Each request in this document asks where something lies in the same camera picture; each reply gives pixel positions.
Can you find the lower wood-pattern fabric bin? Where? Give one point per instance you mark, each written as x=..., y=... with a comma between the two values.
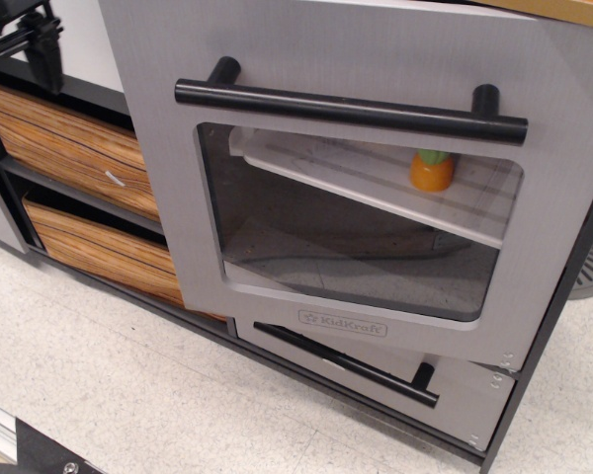
x=91, y=240

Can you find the white oven shelf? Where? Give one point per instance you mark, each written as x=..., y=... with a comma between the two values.
x=477, y=205

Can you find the upper wood-pattern fabric bin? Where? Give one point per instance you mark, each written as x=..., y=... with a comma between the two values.
x=90, y=155

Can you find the orange toy pineapple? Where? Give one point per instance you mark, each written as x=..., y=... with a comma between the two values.
x=431, y=171

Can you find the dark grey kitchen cabinet frame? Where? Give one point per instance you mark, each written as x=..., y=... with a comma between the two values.
x=137, y=388

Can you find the grey lower oven drawer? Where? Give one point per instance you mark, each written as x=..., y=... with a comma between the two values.
x=465, y=400

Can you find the grey toy oven door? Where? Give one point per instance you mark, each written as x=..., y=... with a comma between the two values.
x=266, y=249

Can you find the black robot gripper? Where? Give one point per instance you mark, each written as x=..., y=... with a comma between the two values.
x=32, y=28

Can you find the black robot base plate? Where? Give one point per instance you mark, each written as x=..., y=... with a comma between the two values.
x=30, y=451

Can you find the wood-pattern fabric bin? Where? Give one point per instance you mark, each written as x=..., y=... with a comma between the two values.
x=91, y=240
x=90, y=155

